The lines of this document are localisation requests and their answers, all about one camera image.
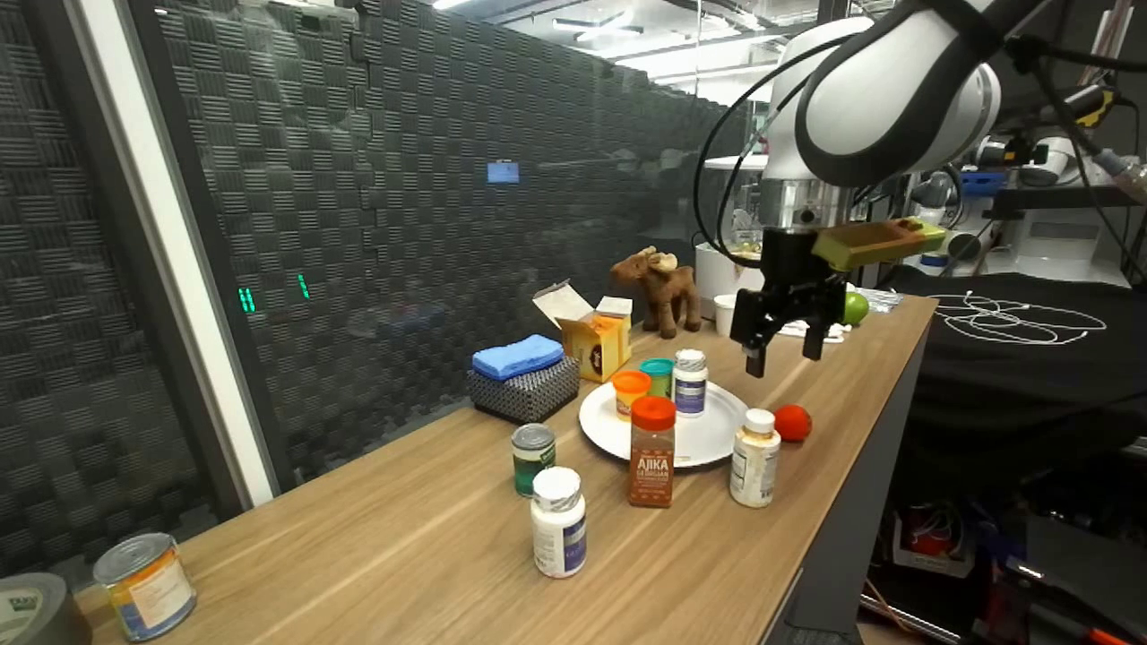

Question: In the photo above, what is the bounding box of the white crumpled paper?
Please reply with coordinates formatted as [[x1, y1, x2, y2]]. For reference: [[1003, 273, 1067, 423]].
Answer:
[[776, 315, 856, 352]]

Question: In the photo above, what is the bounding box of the white plastic container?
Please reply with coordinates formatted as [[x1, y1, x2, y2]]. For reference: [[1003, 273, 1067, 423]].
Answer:
[[694, 235, 766, 301]]

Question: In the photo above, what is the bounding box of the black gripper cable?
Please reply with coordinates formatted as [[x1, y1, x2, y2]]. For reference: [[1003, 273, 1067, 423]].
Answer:
[[692, 31, 864, 264]]

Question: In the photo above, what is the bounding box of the brown plush moose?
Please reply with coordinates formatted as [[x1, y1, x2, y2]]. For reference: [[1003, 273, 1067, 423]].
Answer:
[[610, 242, 702, 339]]

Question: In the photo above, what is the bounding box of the red and green ball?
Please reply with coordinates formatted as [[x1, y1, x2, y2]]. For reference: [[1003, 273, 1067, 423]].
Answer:
[[772, 401, 816, 449]]

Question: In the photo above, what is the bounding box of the spice bottle orange lid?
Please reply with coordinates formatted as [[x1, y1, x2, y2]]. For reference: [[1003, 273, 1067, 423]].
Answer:
[[626, 393, 682, 512]]

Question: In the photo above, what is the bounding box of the white round plate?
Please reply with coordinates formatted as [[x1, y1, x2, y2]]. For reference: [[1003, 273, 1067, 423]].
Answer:
[[576, 374, 752, 474]]

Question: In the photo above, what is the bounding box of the small white bottle blue label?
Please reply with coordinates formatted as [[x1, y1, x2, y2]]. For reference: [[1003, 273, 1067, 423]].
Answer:
[[526, 463, 590, 582]]

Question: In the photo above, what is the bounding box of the tin can orange label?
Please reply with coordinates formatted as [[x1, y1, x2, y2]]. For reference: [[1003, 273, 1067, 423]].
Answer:
[[90, 531, 200, 645]]

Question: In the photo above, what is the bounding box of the white pill bottle white cap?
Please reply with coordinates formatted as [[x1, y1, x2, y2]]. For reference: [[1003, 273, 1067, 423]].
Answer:
[[672, 347, 712, 419]]

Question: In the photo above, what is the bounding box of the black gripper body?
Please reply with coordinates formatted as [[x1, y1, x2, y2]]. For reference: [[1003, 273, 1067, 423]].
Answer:
[[752, 227, 845, 318]]

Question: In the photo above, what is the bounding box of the white paper cup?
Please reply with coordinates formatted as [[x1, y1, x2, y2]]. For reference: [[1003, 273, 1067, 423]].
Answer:
[[710, 291, 748, 339]]

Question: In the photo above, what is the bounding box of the cream vitamin bottle green label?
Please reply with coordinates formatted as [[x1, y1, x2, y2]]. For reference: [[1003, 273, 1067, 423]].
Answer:
[[727, 406, 786, 512]]

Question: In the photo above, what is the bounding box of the black covered table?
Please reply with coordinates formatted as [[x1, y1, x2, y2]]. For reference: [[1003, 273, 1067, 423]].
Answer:
[[881, 264, 1147, 480]]

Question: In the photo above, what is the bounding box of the small green can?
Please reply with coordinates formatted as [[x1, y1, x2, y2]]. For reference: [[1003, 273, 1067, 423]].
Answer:
[[510, 419, 561, 499]]

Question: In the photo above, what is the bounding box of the yellow tub teal lid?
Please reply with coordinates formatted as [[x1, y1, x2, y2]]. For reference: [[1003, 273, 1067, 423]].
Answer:
[[638, 356, 679, 401]]

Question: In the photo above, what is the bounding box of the open yellow cardboard box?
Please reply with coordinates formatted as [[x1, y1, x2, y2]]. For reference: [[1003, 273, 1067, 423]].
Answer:
[[531, 279, 638, 386]]

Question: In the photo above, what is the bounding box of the white lab equipment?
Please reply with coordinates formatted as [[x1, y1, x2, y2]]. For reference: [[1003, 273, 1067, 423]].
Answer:
[[906, 130, 1080, 276]]

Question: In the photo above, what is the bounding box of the white coiled cable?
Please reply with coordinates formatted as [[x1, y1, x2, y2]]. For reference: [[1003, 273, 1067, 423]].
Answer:
[[931, 287, 1110, 352]]

